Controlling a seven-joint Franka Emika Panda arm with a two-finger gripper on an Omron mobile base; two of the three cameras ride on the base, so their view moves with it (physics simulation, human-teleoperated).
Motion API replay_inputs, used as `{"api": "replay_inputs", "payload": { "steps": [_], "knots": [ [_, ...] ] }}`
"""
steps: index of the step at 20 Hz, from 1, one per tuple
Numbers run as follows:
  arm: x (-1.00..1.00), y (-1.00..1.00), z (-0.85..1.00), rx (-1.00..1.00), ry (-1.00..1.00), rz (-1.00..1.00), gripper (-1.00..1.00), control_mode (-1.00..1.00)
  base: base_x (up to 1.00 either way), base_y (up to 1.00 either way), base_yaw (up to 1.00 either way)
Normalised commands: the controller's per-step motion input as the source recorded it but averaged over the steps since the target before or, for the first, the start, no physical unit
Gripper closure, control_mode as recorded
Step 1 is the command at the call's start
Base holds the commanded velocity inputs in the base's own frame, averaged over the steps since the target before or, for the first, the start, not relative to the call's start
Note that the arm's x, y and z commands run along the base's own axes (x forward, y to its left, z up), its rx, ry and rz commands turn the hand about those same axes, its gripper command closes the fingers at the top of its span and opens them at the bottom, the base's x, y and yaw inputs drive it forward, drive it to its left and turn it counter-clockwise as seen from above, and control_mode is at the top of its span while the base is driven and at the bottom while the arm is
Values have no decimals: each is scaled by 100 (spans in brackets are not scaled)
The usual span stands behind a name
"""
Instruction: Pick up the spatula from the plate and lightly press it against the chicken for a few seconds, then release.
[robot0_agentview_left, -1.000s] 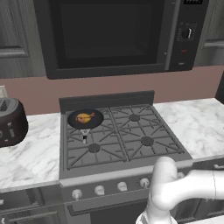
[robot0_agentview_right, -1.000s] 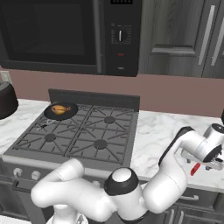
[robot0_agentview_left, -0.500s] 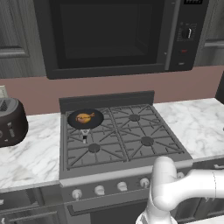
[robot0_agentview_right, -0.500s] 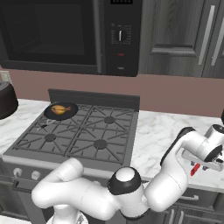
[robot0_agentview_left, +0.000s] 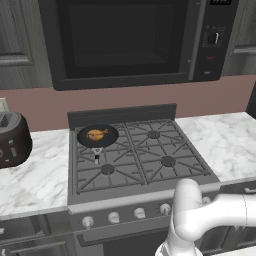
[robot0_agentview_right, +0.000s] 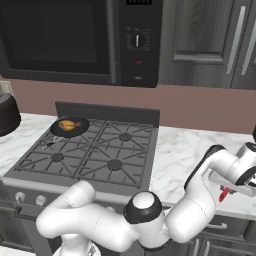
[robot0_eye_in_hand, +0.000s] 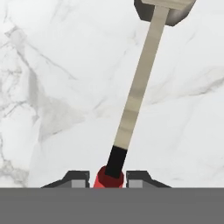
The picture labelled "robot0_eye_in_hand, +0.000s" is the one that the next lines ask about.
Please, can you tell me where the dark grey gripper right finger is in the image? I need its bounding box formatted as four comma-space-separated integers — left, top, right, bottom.
125, 170, 172, 189

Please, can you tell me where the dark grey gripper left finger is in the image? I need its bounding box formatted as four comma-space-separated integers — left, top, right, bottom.
40, 170, 91, 189

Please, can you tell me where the beige spatula with red handle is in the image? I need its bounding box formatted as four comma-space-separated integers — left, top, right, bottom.
93, 0, 197, 189

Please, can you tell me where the dark grey plate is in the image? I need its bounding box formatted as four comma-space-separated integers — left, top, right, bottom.
133, 0, 197, 27

